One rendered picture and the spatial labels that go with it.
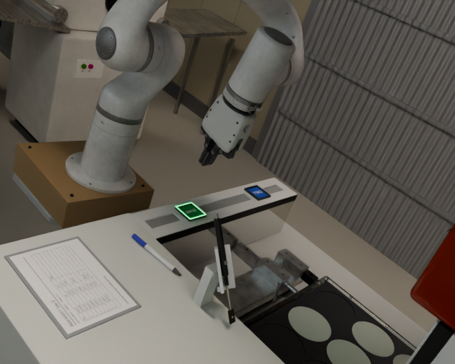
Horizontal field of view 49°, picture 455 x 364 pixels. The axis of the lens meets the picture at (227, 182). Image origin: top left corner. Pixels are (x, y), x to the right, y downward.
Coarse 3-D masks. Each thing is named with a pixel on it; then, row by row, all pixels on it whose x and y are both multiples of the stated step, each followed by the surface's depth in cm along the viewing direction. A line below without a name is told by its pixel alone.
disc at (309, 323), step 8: (296, 312) 111; (304, 312) 112; (312, 312) 113; (296, 320) 109; (304, 320) 110; (312, 320) 111; (320, 320) 111; (296, 328) 107; (304, 328) 108; (312, 328) 108; (320, 328) 109; (328, 328) 110; (304, 336) 105; (312, 336) 106; (320, 336) 107; (328, 336) 108
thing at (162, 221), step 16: (224, 192) 134; (240, 192) 137; (272, 192) 144; (288, 192) 146; (160, 208) 118; (208, 208) 126; (224, 208) 127; (240, 208) 130; (144, 224) 111; (160, 224) 113; (176, 224) 115; (192, 224) 117
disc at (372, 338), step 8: (352, 328) 113; (360, 328) 114; (368, 328) 115; (376, 328) 115; (360, 336) 111; (368, 336) 112; (376, 336) 113; (384, 336) 114; (360, 344) 109; (368, 344) 110; (376, 344) 110; (384, 344) 111; (392, 344) 112; (376, 352) 108; (384, 352) 109; (392, 352) 110
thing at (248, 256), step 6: (240, 246) 135; (246, 246) 136; (234, 252) 136; (240, 252) 135; (246, 252) 134; (252, 252) 134; (240, 258) 135; (246, 258) 134; (252, 258) 132; (258, 258) 133; (252, 264) 133; (282, 294) 128; (288, 294) 126
